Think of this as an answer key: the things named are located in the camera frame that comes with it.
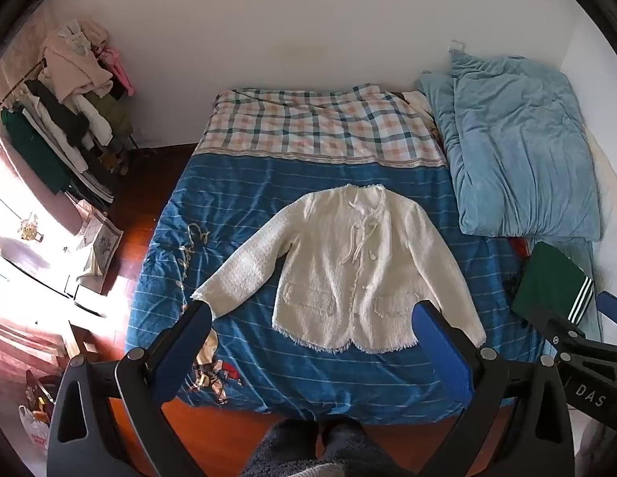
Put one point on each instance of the white wall hook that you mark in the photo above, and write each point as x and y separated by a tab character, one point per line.
456	45

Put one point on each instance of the clothes rack with hanging clothes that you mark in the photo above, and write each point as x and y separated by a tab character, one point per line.
50	144

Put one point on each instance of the red cloth item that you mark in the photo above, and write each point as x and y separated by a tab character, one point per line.
518	247

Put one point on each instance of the plaid blanket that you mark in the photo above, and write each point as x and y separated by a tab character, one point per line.
318	124

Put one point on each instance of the white tweed jacket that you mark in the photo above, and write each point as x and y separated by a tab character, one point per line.
328	278

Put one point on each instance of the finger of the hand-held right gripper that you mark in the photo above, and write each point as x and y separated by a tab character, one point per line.
612	309
549	325

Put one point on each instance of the pink curtain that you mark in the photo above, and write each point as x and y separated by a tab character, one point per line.
20	353

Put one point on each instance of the person's grey fleece legs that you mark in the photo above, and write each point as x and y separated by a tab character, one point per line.
308	449

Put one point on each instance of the pile of beige pink clothes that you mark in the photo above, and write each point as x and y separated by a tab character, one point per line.
72	67

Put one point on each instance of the blue striped bed cover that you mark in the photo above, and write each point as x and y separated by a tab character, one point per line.
239	203

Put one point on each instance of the light blue duvet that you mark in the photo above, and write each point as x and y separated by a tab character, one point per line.
517	149

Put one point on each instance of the white bedding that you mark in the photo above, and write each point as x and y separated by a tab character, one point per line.
611	198

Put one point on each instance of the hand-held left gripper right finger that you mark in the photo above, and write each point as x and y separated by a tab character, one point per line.
443	353

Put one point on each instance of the green garment with white stripes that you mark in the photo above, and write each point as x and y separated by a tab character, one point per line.
547	283

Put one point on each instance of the printed tote bag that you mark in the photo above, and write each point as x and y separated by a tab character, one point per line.
102	243

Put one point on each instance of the pink clothes hangers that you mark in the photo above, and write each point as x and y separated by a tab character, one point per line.
118	69

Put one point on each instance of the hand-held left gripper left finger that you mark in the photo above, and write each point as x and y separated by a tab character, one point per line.
185	353

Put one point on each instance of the white plastic bag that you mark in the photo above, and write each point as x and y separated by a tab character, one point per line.
34	430

